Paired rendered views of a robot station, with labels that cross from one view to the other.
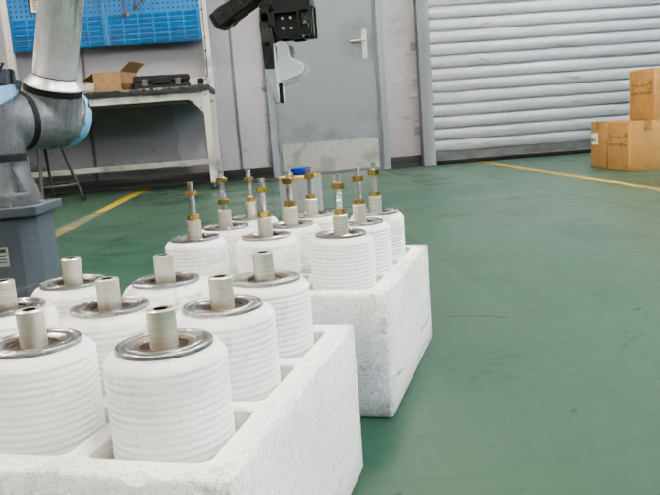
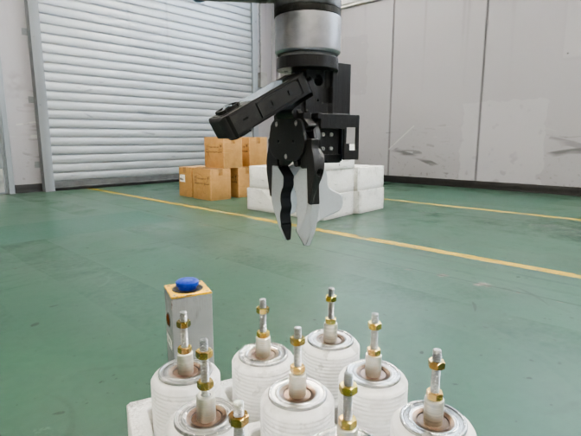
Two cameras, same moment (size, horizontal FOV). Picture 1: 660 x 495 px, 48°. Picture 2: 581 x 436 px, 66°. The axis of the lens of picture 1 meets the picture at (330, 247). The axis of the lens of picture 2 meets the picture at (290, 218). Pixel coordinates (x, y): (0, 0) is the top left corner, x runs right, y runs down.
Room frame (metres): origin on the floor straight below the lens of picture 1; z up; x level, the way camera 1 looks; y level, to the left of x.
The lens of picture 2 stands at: (0.84, 0.42, 0.57)
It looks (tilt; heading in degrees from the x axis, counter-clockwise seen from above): 10 degrees down; 318
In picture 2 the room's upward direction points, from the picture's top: straight up
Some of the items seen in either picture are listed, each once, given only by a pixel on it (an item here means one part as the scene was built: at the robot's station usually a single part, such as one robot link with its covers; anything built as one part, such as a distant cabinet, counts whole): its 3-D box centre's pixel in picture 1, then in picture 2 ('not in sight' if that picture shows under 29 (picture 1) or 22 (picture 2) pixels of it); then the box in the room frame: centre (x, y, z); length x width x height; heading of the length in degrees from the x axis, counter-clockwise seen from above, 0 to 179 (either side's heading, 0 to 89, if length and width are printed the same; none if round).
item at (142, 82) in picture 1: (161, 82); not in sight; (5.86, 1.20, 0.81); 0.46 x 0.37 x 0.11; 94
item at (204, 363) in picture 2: (222, 192); (204, 369); (1.27, 0.17, 0.31); 0.01 x 0.01 x 0.08
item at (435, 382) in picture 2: (338, 199); (435, 380); (1.08, -0.02, 0.30); 0.01 x 0.01 x 0.08
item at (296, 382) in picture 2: (291, 217); (297, 384); (1.23, 0.06, 0.26); 0.02 x 0.02 x 0.03
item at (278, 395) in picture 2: (291, 224); (297, 394); (1.23, 0.06, 0.25); 0.08 x 0.08 x 0.01
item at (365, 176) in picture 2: not in sight; (351, 176); (3.27, -2.44, 0.27); 0.39 x 0.39 x 0.18; 6
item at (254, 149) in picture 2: not in sight; (249, 151); (4.68, -2.44, 0.45); 0.30 x 0.24 x 0.30; 2
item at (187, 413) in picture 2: (226, 227); (206, 417); (1.27, 0.17, 0.25); 0.08 x 0.08 x 0.01
